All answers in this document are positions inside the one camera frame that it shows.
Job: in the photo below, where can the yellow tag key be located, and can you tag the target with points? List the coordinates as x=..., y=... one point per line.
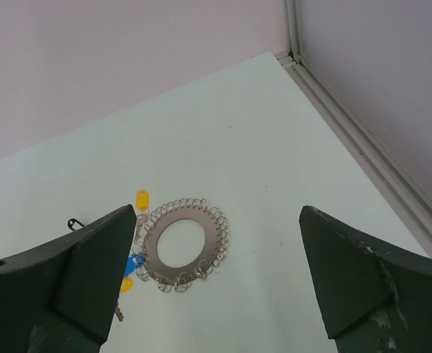
x=141, y=205
x=126, y=285

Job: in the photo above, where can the blue tag key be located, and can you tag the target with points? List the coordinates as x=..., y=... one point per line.
x=132, y=265

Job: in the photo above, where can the aluminium frame post right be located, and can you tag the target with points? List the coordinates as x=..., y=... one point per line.
x=379, y=164

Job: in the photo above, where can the black tag key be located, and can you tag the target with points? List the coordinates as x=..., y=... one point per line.
x=74, y=224

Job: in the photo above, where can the metal disc with keyrings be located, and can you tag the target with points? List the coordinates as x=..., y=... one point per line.
x=178, y=243

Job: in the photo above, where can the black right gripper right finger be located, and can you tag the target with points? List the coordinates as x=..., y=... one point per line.
x=373, y=296

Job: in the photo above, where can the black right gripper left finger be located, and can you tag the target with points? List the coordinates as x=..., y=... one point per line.
x=61, y=296

